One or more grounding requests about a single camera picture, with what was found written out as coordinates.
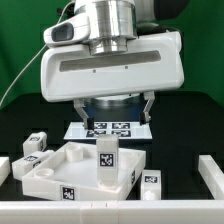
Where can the white square tabletop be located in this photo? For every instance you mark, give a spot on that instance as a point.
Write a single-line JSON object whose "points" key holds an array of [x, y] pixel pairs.
{"points": [[70, 174]]}

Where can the white left fence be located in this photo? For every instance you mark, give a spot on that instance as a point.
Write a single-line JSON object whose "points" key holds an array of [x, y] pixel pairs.
{"points": [[4, 169]]}

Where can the white right fence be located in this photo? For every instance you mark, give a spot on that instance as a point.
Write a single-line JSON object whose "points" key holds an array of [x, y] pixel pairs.
{"points": [[212, 176]]}

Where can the white front fence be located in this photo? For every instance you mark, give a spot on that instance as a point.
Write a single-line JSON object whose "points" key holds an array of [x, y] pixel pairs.
{"points": [[113, 212]]}

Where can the white marker plate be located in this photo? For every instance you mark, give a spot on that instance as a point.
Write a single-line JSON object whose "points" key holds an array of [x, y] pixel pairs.
{"points": [[125, 130]]}

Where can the white fence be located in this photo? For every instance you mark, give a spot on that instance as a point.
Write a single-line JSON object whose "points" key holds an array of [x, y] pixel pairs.
{"points": [[4, 169], [212, 176], [113, 212]]}

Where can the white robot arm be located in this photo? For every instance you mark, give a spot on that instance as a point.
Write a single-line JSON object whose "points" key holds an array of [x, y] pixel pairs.
{"points": [[100, 52]]}

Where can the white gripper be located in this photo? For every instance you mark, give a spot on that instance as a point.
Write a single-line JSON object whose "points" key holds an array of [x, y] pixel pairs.
{"points": [[151, 63]]}

